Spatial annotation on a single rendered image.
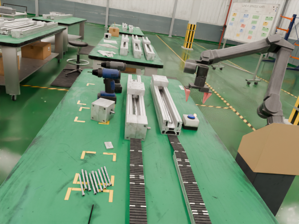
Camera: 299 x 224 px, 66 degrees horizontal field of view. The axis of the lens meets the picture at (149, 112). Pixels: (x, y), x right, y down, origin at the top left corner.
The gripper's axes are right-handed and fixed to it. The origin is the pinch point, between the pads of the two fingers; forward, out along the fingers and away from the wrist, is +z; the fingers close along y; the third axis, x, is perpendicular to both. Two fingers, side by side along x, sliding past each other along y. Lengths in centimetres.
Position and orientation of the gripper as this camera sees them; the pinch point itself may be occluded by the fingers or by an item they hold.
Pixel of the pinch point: (195, 101)
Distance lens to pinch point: 131.3
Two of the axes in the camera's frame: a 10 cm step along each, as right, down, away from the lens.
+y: -9.9, -1.1, -1.3
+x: 0.8, 4.1, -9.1
